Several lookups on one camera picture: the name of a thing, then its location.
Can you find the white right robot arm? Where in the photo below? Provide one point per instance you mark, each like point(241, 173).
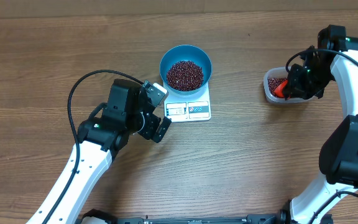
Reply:
point(334, 59)

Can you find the red adzuki beans in container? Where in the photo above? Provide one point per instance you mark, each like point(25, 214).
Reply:
point(273, 83)

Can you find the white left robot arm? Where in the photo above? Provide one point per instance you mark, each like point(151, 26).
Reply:
point(129, 110)

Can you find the red beans in bowl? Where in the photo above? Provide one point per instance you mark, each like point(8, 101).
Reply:
point(185, 76)

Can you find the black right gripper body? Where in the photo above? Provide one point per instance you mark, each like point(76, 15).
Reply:
point(307, 82)

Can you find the clear plastic food container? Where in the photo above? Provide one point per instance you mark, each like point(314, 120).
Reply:
point(279, 72)

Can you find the white digital kitchen scale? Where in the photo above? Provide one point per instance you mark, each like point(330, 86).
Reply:
point(188, 108)

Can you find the orange plastic measuring scoop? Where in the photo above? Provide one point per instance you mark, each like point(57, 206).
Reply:
point(278, 91)

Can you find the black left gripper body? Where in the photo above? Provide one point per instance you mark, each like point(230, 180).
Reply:
point(149, 126)

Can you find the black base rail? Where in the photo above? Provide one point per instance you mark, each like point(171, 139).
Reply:
point(99, 217)

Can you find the teal blue bowl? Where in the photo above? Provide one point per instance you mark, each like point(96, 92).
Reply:
point(186, 53)

